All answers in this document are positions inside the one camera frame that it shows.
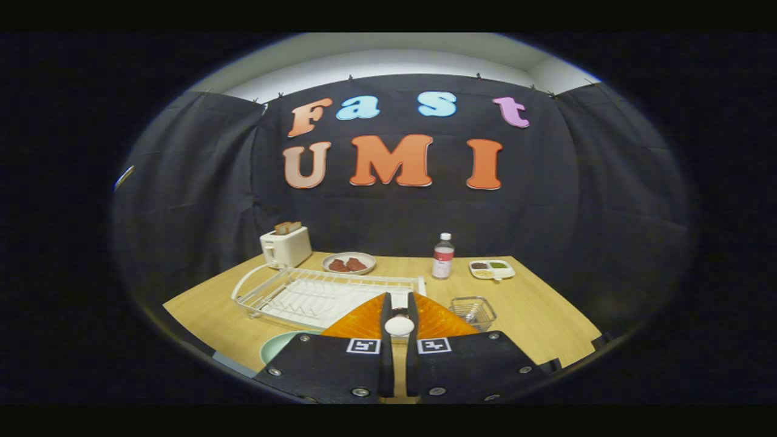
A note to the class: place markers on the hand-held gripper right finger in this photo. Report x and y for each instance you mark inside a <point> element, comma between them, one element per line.
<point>473,367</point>

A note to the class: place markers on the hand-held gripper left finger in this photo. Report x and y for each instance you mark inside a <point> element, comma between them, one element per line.
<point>322,370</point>

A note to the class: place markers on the pale green plate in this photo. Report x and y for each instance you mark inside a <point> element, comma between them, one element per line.
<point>279,346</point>

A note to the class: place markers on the beige round dish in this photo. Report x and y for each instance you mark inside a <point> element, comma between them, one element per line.
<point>349,255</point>

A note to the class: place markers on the heap of yellow beans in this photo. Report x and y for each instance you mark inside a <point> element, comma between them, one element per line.
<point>483,274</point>

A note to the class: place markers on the white divided snack tray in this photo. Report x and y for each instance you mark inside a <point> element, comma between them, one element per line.
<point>507,272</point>

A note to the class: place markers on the red-brown meat piece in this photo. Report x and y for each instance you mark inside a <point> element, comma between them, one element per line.
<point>338,266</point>
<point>357,264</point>

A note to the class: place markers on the clear bottle with red label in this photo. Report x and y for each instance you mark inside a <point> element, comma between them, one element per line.
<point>443,258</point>

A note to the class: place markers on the cream white toaster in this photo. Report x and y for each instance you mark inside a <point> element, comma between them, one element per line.
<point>291,249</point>

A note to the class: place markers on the brown toast slice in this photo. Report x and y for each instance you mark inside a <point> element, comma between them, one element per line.
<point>294,226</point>
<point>281,229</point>

